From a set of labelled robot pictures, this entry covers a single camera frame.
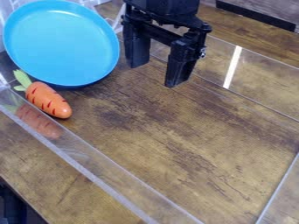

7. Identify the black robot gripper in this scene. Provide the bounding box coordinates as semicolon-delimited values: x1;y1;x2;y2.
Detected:
123;0;211;88

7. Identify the blue round tray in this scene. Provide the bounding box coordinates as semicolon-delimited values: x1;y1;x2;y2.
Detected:
3;0;121;88

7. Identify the orange toy carrot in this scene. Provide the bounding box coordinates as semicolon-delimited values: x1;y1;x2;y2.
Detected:
14;70;73;119

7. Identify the black bar at table edge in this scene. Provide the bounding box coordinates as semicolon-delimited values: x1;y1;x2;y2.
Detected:
217;0;296;32

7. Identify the clear acrylic back wall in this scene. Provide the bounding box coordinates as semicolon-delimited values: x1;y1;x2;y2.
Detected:
113;3;299;122

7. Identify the clear acrylic wall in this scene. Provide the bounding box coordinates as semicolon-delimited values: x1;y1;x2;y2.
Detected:
113;3;299;122
257;153;299;224
0;74;203;224

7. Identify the clear acrylic front wall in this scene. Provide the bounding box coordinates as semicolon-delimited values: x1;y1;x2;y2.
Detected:
0;74;203;224

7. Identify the clear acrylic right wall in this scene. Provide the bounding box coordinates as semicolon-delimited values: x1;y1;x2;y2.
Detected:
257;153;299;224

